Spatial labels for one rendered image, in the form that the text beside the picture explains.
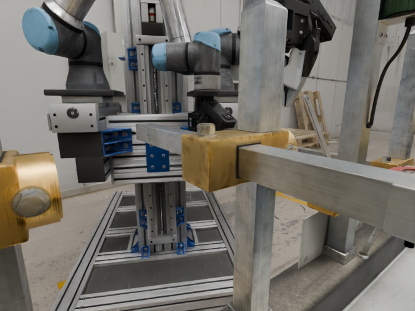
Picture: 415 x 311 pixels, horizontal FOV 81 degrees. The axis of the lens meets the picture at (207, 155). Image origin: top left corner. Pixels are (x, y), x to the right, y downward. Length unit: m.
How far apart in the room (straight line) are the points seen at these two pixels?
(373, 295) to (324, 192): 0.48
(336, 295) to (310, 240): 0.09
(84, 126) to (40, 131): 1.96
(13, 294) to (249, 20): 0.30
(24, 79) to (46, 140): 0.57
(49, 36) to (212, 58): 0.47
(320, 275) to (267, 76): 0.37
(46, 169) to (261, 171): 0.16
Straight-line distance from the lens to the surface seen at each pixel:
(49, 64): 2.83
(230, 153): 0.23
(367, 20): 0.50
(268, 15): 0.28
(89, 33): 1.02
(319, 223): 0.52
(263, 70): 0.27
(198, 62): 0.70
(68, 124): 0.88
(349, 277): 0.55
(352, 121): 0.49
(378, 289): 0.68
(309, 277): 0.51
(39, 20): 0.91
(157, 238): 1.24
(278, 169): 0.21
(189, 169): 0.25
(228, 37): 1.02
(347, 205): 0.18
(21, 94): 2.79
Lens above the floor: 1.01
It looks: 13 degrees down
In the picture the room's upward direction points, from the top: straight up
